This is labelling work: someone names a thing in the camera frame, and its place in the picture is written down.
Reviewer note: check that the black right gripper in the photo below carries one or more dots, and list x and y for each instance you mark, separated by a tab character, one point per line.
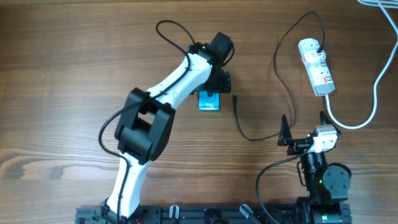
297	145

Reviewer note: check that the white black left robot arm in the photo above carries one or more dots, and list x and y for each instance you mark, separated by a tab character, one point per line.
145	122

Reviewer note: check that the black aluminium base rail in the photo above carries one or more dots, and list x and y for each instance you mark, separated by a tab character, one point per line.
282	213

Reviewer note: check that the white power strip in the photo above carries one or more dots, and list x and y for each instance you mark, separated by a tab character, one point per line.
319	75

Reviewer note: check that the white charger plug adapter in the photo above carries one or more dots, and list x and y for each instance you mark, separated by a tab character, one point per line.
312	57

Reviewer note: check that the blue screen Galaxy smartphone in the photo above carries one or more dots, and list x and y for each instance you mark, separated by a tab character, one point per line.
208	103

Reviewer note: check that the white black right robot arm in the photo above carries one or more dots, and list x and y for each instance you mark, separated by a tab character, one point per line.
327	184

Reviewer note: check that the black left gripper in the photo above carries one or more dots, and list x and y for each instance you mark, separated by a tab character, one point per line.
222	84

